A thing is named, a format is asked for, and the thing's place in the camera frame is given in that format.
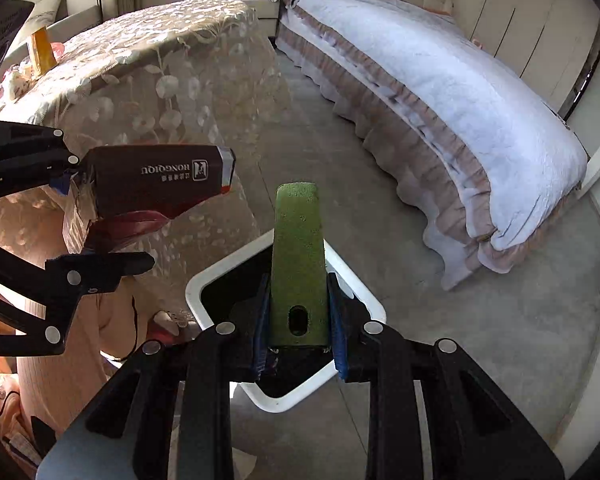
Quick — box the dark red carton box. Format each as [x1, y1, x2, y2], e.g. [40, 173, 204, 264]
[61, 143, 238, 257]

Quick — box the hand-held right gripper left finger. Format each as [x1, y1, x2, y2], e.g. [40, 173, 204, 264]
[85, 274, 272, 480]

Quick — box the white nightstand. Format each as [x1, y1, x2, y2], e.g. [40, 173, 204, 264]
[251, 0, 282, 37]

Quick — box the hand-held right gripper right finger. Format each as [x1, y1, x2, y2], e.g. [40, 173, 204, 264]
[326, 272, 566, 480]

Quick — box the round table with floral tablecloth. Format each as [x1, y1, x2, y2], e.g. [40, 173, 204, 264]
[0, 0, 293, 426]

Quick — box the beige wardrobe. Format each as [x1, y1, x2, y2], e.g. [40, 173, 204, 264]
[450, 0, 600, 112]

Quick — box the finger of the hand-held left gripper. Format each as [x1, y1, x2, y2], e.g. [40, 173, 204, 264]
[0, 244, 157, 357]
[0, 120, 82, 197]

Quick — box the black cable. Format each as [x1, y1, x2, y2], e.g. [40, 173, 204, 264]
[104, 294, 142, 362]

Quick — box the green box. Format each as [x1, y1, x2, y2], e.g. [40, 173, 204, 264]
[269, 181, 332, 354]

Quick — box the yellow packet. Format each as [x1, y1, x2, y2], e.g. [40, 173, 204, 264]
[27, 27, 59, 79]

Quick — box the white crumpled wrapper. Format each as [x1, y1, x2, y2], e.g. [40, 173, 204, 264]
[1, 59, 37, 102]

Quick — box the white bin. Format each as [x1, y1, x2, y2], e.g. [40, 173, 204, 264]
[185, 239, 389, 414]

